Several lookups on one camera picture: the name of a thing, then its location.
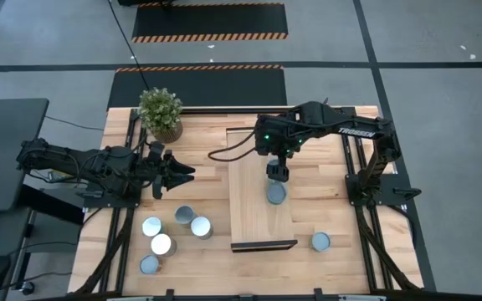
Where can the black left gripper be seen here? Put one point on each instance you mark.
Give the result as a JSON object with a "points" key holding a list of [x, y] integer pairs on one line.
{"points": [[157, 171]]}

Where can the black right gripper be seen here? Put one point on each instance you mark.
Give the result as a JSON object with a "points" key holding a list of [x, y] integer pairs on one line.
{"points": [[278, 134]]}

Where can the silver-lidded tin can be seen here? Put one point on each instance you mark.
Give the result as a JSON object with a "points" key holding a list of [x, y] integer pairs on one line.
{"points": [[320, 241], [161, 244], [184, 215], [201, 227], [276, 194]]}

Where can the tin can yellow label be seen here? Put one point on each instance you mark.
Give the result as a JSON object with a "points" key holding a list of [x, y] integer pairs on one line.
{"points": [[152, 226]]}

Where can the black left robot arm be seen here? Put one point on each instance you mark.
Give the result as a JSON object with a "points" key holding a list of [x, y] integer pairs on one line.
{"points": [[98, 165]]}

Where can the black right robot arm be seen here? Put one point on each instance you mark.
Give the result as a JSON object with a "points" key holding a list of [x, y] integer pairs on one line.
{"points": [[350, 125]]}

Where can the green plant in ribbed pot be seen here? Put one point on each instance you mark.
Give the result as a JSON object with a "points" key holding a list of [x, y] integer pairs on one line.
{"points": [[160, 109]]}

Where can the black mat orange striped edge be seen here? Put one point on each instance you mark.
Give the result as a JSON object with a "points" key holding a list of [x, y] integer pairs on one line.
{"points": [[207, 88], [207, 21]]}

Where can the tin can red label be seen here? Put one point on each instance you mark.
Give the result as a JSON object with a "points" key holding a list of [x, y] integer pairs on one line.
{"points": [[149, 264]]}

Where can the light grey bar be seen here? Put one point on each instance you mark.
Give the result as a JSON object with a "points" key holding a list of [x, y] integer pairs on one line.
{"points": [[130, 299]]}

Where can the dark grey desk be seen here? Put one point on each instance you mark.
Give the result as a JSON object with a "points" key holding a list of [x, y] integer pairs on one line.
{"points": [[11, 159]]}

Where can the black caster wheel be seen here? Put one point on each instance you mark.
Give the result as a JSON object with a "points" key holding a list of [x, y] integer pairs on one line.
{"points": [[27, 288]]}

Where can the black aluminium rail frame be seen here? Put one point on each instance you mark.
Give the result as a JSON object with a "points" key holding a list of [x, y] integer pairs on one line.
{"points": [[207, 110]]}

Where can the black frame bracket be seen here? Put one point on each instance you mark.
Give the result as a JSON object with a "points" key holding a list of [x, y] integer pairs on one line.
{"points": [[318, 294], [169, 294]]}

